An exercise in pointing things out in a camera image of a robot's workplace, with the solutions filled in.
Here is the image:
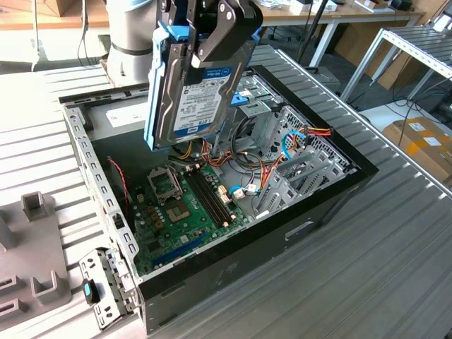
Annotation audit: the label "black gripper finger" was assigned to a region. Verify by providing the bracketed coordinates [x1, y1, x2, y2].
[182, 0, 265, 86]
[156, 0, 188, 29]

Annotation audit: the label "hard disk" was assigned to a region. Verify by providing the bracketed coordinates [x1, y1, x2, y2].
[143, 20, 263, 152]

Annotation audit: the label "metal disk bay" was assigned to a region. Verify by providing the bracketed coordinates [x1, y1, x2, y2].
[252, 150, 357, 219]

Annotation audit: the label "long wooden desk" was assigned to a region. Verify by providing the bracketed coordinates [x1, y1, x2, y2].
[0, 0, 427, 68]

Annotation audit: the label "blue plastic drive latch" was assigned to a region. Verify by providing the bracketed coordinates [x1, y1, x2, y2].
[229, 90, 251, 109]

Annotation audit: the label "black tripod stand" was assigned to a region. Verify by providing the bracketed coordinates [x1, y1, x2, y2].
[296, 0, 328, 70]

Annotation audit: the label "metal drive cage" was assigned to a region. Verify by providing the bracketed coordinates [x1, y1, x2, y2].
[203, 69, 285, 158]

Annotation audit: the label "large brown cardboard boxes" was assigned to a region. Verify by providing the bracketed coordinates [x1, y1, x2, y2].
[334, 21, 427, 91]

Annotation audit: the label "grey power supply unit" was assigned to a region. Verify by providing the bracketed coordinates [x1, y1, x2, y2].
[86, 105, 172, 184]

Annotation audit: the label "black RAM slot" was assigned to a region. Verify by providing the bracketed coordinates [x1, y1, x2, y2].
[184, 172, 224, 229]
[193, 169, 232, 225]
[197, 167, 236, 223]
[189, 170, 228, 227]

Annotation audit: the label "CPU socket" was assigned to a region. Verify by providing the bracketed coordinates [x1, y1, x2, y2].
[165, 198, 194, 224]

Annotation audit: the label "green motherboard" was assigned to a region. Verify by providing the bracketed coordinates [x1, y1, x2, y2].
[132, 164, 256, 278]

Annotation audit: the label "blue expansion slot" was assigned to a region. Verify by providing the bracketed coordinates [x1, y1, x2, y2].
[151, 230, 208, 268]

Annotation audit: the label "cardboard box with labels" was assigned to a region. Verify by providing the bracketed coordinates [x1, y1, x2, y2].
[383, 118, 452, 183]

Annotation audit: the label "black open PC case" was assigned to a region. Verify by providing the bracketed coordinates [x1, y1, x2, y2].
[58, 64, 381, 335]

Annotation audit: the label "grey parts rack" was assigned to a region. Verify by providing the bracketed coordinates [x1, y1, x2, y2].
[0, 190, 74, 321]

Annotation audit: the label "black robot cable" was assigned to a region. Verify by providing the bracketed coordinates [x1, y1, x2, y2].
[79, 0, 93, 66]

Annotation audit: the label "blue data wire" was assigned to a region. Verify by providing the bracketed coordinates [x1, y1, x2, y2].
[281, 129, 307, 162]

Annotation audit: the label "yellow black wire bundle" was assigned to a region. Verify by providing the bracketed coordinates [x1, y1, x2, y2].
[176, 142, 194, 160]

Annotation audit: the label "coloured power wire black plug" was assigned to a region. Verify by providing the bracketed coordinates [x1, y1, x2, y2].
[302, 124, 335, 146]

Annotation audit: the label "orange wire bundle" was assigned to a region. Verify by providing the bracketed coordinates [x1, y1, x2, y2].
[200, 138, 285, 194]

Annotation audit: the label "white plug with blue wire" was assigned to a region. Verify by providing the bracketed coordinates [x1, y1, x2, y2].
[227, 184, 249, 201]

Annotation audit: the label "metal socket cover frame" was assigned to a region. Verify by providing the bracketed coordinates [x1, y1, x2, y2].
[145, 167, 184, 205]

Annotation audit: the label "red black fan wire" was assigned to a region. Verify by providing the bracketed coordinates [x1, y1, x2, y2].
[107, 157, 131, 213]

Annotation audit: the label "metal slat shelf frame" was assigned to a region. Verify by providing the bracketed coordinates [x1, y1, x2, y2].
[340, 26, 452, 103]

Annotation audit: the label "hinged metal slot bracket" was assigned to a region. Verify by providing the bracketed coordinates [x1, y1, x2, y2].
[78, 246, 139, 331]

